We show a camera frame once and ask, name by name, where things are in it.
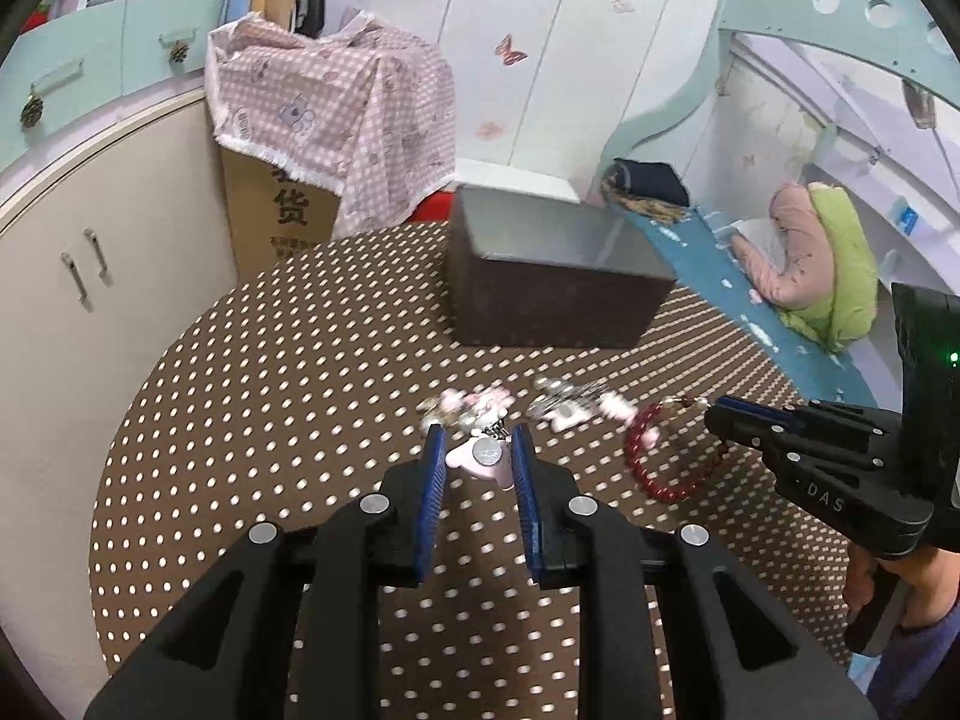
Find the metal cabinet handle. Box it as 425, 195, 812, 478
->
61, 251, 95, 310
84, 229, 115, 284

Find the white pillow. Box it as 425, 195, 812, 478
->
731, 217, 790, 280

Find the dark metal box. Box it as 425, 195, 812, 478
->
448, 184, 679, 350

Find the white wardrobe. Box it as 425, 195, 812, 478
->
322, 0, 722, 190

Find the pink white bead bracelet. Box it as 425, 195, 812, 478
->
421, 387, 518, 436

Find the silver white hair clip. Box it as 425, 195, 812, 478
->
525, 377, 640, 434

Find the folded beige cloth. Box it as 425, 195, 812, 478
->
604, 178, 692, 227

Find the pink pillow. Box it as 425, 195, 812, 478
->
731, 181, 838, 310

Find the brown polka dot tablecloth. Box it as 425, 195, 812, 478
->
88, 221, 857, 720

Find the red storage bench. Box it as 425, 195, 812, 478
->
409, 191, 455, 227

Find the person's right forearm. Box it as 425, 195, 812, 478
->
864, 600, 960, 710

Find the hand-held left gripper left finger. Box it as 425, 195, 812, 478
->
82, 426, 451, 720

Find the pink checked cloth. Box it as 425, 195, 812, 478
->
205, 10, 458, 242

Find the teal drawer unit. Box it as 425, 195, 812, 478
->
0, 0, 227, 175

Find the white low platform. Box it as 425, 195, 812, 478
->
454, 159, 579, 203

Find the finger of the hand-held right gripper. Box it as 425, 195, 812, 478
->
705, 394, 902, 437
709, 420, 895, 467

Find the grey clip lamp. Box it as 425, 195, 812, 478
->
904, 79, 939, 133

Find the white low cabinet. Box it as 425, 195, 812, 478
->
0, 86, 242, 695

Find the white wall shelf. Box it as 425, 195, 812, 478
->
810, 116, 960, 260

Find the person's right hand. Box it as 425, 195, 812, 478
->
844, 544, 960, 632

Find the pink charm keychain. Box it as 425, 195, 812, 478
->
446, 424, 517, 482

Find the red bead bracelet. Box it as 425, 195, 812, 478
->
624, 396, 733, 505

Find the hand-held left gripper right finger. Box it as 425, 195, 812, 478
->
510, 424, 878, 720

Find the teal bunk bed frame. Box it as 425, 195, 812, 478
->
600, 0, 960, 212

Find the cardboard box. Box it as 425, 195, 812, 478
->
220, 135, 343, 280

